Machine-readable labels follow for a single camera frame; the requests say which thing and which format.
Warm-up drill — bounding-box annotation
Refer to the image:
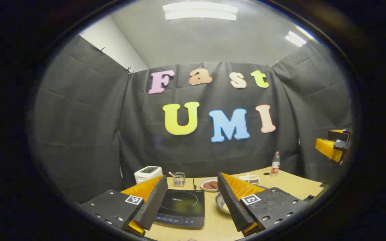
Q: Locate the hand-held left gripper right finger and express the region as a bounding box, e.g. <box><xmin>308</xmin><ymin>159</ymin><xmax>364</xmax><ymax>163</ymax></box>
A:
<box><xmin>217</xmin><ymin>172</ymin><xmax>308</xmax><ymax>237</ymax></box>

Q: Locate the white divided dish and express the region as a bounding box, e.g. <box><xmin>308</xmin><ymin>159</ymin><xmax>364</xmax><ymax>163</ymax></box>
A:
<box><xmin>239</xmin><ymin>174</ymin><xmax>260</xmax><ymax>185</ymax></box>

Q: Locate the stainless steel pot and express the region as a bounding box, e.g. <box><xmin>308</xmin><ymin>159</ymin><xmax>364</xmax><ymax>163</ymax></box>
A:
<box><xmin>215</xmin><ymin>185</ymin><xmax>268</xmax><ymax>215</ymax></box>

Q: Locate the black induction cooktop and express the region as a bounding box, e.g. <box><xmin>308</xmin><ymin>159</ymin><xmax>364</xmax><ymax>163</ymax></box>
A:
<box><xmin>154</xmin><ymin>189</ymin><xmax>205</xmax><ymax>228</ymax></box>

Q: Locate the white round plate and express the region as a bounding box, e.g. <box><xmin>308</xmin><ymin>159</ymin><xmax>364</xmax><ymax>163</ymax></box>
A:
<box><xmin>200</xmin><ymin>178</ymin><xmax>219</xmax><ymax>192</ymax></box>

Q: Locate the black backdrop cloth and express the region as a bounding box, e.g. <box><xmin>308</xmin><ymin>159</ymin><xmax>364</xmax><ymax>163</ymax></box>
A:
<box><xmin>32</xmin><ymin>35</ymin><xmax>352</xmax><ymax>203</ymax></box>

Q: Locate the metal wire holder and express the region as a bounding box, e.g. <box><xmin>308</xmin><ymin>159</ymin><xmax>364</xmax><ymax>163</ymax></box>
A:
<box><xmin>173</xmin><ymin>172</ymin><xmax>186</xmax><ymax>187</ymax></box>

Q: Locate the clear plastic water bottle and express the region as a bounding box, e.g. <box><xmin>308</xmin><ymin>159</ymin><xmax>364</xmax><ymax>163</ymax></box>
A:
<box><xmin>270</xmin><ymin>151</ymin><xmax>281</xmax><ymax>177</ymax></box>

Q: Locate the white toaster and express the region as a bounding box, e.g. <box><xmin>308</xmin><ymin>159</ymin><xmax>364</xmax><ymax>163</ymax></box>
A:
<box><xmin>134</xmin><ymin>166</ymin><xmax>163</xmax><ymax>184</ymax></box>

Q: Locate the long ceiling light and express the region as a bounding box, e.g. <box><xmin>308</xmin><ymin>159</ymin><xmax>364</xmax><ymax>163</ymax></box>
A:
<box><xmin>285</xmin><ymin>31</ymin><xmax>307</xmax><ymax>47</ymax></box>
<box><xmin>163</xmin><ymin>2</ymin><xmax>239</xmax><ymax>21</ymax></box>

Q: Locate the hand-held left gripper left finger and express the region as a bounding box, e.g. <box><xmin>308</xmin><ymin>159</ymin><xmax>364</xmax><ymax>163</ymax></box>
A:
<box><xmin>80</xmin><ymin>175</ymin><xmax>169</xmax><ymax>236</ymax></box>

